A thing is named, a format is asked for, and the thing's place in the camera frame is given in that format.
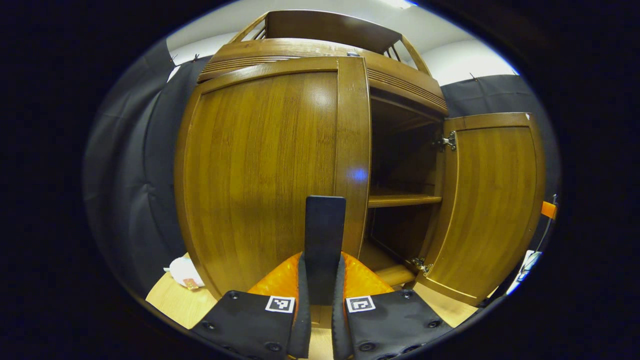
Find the black backdrop cloth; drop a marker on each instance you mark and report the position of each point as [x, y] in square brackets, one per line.
[130, 190]

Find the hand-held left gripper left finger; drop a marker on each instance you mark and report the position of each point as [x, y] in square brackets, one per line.
[302, 325]

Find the white plush toy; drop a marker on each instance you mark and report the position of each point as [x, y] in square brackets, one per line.
[185, 272]

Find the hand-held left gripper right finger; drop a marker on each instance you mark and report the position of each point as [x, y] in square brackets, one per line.
[339, 325]

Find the metal door hinge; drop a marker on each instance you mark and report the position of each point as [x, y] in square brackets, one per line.
[420, 263]
[446, 141]

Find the wooden cabinet drawer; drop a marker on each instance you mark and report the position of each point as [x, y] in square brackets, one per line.
[280, 49]

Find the wooden shoe cabinet door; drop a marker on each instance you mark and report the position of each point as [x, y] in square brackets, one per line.
[260, 165]
[492, 200]

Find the wooden inner shelf board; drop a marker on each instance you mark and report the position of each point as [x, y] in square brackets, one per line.
[400, 200]

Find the large ceiling light panel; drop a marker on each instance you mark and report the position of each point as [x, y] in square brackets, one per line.
[400, 2]

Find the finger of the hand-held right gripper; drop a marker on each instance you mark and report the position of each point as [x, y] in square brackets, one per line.
[548, 210]

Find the white object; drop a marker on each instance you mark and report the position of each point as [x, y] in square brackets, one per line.
[525, 267]

